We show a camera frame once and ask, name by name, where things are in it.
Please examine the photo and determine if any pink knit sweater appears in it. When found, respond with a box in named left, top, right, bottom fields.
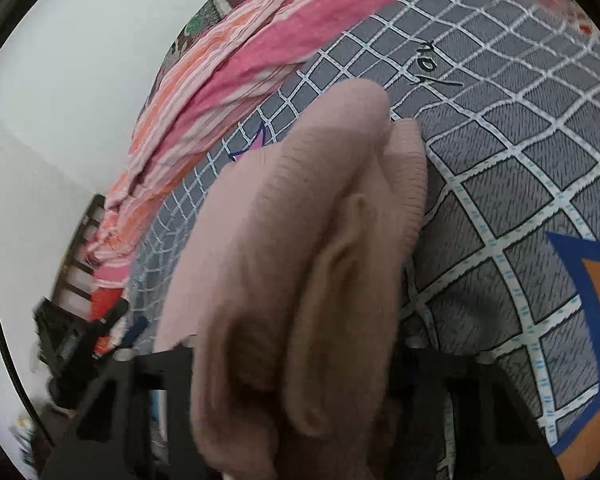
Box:
left=155, top=78, right=427, bottom=479

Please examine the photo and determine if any dark wooden headboard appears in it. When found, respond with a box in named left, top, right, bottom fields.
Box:
left=52, top=194, right=105, bottom=320

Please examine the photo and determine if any red pillow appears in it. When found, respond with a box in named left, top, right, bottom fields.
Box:
left=84, top=287, right=123, bottom=359

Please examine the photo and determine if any grey checked bedsheet with stars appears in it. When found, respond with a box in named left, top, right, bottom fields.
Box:
left=130, top=0, right=600, bottom=479

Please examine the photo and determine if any pink striped quilt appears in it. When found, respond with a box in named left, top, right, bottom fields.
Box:
left=82, top=0, right=581, bottom=291

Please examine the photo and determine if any floral patchwork blanket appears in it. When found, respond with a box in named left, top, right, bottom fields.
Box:
left=142, top=0, right=248, bottom=112

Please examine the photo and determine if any black cable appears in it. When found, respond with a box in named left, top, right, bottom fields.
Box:
left=0, top=259, right=56, bottom=449

